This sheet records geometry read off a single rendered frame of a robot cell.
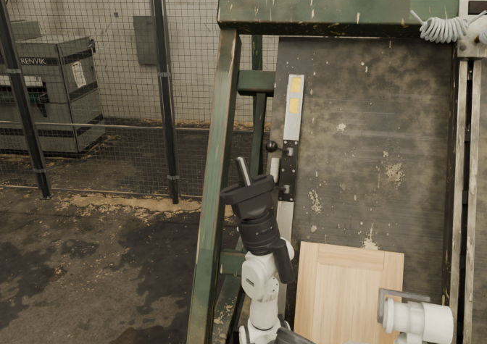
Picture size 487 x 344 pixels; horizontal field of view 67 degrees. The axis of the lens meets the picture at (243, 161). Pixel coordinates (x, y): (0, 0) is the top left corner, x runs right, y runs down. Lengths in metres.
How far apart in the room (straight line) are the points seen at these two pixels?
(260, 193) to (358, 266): 0.54
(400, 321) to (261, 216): 0.33
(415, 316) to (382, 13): 0.88
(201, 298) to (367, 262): 0.54
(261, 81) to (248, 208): 0.65
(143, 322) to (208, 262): 1.52
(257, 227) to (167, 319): 1.96
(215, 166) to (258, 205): 0.45
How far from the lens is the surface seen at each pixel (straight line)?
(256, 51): 1.90
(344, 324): 1.28
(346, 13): 1.28
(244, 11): 1.31
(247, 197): 0.78
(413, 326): 0.78
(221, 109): 1.25
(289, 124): 1.22
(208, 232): 1.23
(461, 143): 1.26
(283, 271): 0.85
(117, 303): 2.88
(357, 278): 1.25
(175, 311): 2.73
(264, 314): 0.99
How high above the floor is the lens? 1.97
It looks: 25 degrees down
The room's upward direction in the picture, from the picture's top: straight up
